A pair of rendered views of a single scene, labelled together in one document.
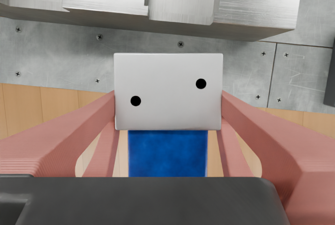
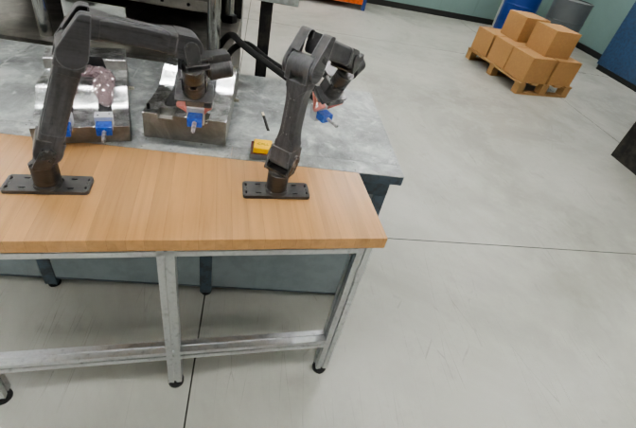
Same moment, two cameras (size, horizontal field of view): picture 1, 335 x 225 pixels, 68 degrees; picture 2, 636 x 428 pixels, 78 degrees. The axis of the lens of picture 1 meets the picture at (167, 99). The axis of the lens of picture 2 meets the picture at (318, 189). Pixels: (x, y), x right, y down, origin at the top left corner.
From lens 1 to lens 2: 1.22 m
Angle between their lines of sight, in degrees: 60
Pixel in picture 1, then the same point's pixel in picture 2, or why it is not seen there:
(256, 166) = (227, 170)
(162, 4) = not seen: hidden behind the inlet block
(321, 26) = (246, 144)
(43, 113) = (147, 154)
